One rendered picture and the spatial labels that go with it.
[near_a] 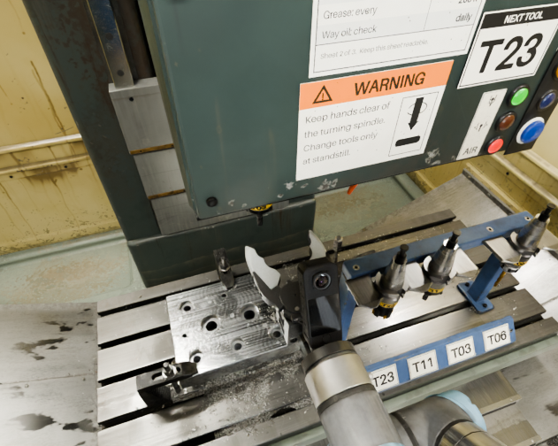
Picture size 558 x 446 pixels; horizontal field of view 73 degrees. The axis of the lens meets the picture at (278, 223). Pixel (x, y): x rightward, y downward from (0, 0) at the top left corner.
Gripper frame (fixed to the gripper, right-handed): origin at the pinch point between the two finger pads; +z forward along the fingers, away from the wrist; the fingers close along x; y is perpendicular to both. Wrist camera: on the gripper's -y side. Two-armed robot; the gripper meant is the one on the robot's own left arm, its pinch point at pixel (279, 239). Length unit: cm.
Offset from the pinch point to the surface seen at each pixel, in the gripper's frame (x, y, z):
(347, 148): 4.2, -21.9, -8.0
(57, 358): -62, 72, 32
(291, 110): -2.0, -27.2, -7.7
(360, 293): 15.2, 17.1, -4.2
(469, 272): 38.3, 17.0, -6.9
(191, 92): -10.4, -30.2, -7.6
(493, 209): 98, 56, 33
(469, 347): 46, 45, -13
